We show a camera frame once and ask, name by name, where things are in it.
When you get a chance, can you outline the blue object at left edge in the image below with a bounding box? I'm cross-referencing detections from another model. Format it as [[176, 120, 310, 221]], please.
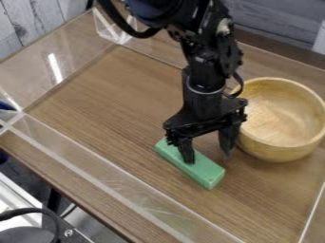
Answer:
[[0, 101, 15, 111]]

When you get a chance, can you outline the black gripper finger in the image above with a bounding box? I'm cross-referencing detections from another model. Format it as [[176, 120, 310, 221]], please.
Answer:
[[177, 138, 195, 164], [217, 123, 239, 157]]

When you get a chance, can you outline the clear acrylic corner bracket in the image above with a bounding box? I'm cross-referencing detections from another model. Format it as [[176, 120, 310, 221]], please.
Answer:
[[92, 8, 132, 45]]

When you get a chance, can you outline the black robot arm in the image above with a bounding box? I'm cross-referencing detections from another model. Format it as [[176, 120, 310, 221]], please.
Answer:
[[97, 0, 247, 164]]

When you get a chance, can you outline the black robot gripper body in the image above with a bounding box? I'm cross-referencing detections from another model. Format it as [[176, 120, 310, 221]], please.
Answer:
[[163, 84, 247, 146]]

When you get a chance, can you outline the clear acrylic front wall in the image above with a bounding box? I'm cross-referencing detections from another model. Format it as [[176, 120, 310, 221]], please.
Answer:
[[0, 94, 243, 243]]

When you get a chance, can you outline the green rectangular block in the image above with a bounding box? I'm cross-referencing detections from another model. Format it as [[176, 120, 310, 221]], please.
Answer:
[[153, 139, 225, 190]]

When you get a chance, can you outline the light wooden bowl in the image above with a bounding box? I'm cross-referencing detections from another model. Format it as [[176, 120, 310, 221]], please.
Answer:
[[237, 77, 325, 163]]

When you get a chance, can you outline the black cable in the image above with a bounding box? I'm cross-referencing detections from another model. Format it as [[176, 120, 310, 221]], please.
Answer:
[[0, 207, 61, 243]]

